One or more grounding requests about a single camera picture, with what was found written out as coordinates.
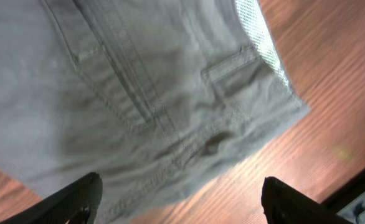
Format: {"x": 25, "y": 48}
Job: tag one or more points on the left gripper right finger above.
{"x": 283, "y": 204}

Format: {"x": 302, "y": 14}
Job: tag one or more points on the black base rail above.
{"x": 349, "y": 201}

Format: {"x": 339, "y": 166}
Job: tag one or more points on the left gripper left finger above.
{"x": 76, "y": 203}

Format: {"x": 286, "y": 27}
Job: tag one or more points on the grey shorts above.
{"x": 158, "y": 97}

